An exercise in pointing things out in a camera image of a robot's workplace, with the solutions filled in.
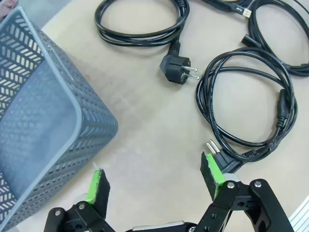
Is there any aluminium slotted base plate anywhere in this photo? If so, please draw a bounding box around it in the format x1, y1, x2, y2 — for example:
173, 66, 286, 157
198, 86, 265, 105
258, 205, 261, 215
288, 193, 309, 232

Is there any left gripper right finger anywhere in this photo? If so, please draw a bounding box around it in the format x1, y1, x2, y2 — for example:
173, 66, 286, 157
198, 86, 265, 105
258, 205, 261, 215
195, 151, 294, 232

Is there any person's right hand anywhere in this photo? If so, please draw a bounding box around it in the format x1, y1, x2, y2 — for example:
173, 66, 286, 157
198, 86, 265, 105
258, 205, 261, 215
0, 0, 19, 19

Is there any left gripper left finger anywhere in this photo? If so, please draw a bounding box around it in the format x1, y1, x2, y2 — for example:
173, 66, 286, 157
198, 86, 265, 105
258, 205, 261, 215
43, 168, 116, 232

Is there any grey perforated plastic basket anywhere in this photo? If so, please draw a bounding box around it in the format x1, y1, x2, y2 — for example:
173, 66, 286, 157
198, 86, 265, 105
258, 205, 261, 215
0, 6, 119, 232

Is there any black cable with barrel connector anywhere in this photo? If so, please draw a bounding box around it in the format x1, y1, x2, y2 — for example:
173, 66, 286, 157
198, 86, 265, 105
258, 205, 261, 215
240, 0, 309, 77

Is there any black Schuko plug power cable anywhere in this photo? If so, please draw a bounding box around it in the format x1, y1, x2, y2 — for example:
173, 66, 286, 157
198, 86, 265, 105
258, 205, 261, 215
94, 0, 200, 86

